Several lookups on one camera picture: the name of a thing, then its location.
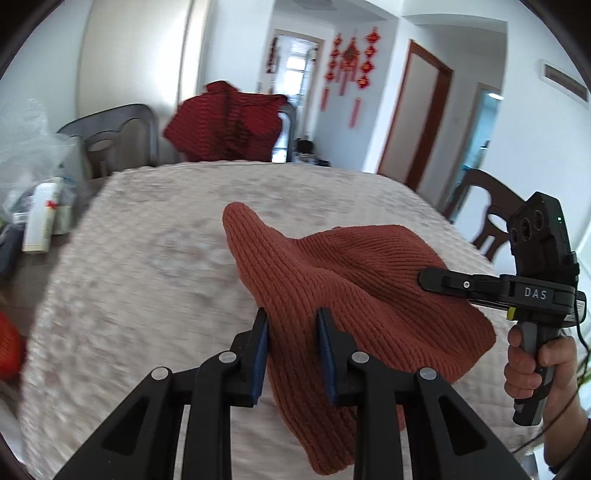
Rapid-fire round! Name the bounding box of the wall air vent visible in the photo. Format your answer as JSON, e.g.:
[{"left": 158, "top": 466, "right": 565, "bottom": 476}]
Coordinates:
[{"left": 540, "top": 60, "right": 591, "bottom": 103}]

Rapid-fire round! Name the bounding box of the black tray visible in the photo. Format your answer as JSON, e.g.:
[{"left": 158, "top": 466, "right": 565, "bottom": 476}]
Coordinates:
[{"left": 0, "top": 222, "right": 26, "bottom": 278}]

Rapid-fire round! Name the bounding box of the person's right forearm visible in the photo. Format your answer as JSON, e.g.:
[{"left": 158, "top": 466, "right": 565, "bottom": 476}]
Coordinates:
[{"left": 542, "top": 383, "right": 591, "bottom": 469}]

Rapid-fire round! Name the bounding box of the beige quilted blanket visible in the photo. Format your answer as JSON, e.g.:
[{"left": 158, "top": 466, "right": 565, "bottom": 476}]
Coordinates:
[{"left": 18, "top": 161, "right": 546, "bottom": 480}]

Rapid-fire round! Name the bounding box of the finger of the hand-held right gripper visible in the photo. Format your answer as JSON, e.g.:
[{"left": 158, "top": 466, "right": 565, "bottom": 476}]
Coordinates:
[{"left": 419, "top": 268, "right": 509, "bottom": 305}]

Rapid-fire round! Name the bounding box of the rust knit sweater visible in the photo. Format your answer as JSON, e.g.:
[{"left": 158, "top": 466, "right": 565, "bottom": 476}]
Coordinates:
[{"left": 222, "top": 202, "right": 497, "bottom": 476}]

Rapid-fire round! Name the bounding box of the black cable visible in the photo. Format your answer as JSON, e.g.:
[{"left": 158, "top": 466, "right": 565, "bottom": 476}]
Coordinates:
[{"left": 510, "top": 318, "right": 591, "bottom": 455}]

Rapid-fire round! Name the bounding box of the red plaid garment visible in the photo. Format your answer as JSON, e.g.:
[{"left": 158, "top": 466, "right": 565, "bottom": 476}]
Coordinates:
[{"left": 164, "top": 80, "right": 288, "bottom": 163}]

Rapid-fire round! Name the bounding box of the white box with red label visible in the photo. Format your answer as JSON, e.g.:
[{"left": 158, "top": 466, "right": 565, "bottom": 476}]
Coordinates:
[{"left": 22, "top": 182, "right": 65, "bottom": 254}]

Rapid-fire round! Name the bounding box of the wooden door frame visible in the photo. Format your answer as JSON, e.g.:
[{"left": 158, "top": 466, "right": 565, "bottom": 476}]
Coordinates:
[{"left": 378, "top": 39, "right": 454, "bottom": 192}]

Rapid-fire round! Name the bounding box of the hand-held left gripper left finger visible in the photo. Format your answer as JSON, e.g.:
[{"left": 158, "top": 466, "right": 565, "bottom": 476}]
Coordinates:
[{"left": 53, "top": 307, "right": 269, "bottom": 480}]

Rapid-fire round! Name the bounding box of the person's right hand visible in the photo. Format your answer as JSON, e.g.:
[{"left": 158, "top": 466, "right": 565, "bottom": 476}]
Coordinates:
[{"left": 503, "top": 325, "right": 580, "bottom": 407}]

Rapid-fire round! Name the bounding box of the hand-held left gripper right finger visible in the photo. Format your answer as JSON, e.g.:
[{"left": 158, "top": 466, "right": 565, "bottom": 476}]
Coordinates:
[{"left": 316, "top": 308, "right": 532, "bottom": 480}]

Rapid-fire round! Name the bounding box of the red knot wall ornament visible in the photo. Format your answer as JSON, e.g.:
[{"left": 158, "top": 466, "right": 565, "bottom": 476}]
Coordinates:
[
  {"left": 324, "top": 33, "right": 343, "bottom": 112},
  {"left": 341, "top": 30, "right": 361, "bottom": 97},
  {"left": 349, "top": 27, "right": 382, "bottom": 130}
]

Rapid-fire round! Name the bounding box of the clear plastic bag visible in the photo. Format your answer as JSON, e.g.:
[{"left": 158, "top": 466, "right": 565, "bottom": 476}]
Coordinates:
[{"left": 0, "top": 99, "right": 77, "bottom": 222}]

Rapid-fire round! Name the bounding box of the red jar with green band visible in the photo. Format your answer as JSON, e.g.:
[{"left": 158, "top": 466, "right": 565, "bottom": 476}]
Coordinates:
[{"left": 0, "top": 311, "right": 26, "bottom": 381}]

